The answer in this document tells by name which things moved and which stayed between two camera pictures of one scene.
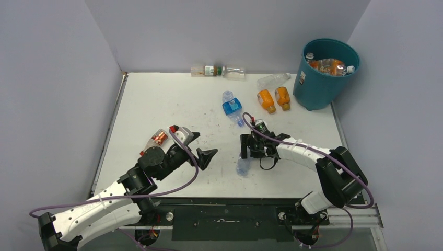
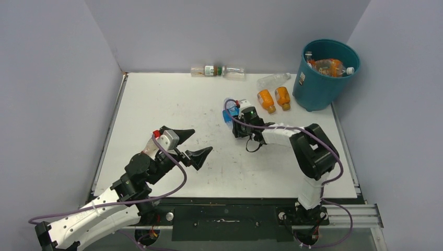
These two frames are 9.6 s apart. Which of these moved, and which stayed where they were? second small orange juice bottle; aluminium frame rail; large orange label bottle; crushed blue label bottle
Moved: crushed blue label bottle
Stayed: large orange label bottle; aluminium frame rail; second small orange juice bottle
